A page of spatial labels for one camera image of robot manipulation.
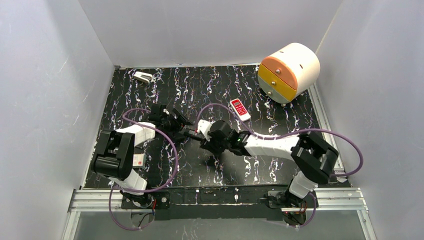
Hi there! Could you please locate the white battery box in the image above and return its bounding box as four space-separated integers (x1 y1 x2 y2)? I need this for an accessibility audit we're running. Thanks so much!
132 153 146 169

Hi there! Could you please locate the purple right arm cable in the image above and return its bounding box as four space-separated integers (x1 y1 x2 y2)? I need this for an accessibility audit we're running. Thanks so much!
196 103 365 228

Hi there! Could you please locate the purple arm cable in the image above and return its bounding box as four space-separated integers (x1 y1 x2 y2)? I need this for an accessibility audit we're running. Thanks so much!
108 107 180 232
196 103 365 228

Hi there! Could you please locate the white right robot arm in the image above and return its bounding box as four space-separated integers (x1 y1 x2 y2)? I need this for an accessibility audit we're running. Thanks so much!
196 120 339 208

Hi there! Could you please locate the round orange drawer cabinet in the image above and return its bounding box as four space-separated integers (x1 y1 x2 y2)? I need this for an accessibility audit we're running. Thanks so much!
257 42 321 105

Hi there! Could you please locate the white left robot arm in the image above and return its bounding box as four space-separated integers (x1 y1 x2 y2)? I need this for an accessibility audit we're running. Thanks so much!
90 103 193 196

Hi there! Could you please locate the white remote control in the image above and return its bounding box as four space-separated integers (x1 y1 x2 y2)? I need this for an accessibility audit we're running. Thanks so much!
229 98 251 122

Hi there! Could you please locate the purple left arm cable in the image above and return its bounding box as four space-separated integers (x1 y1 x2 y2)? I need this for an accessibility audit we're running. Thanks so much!
108 107 180 232

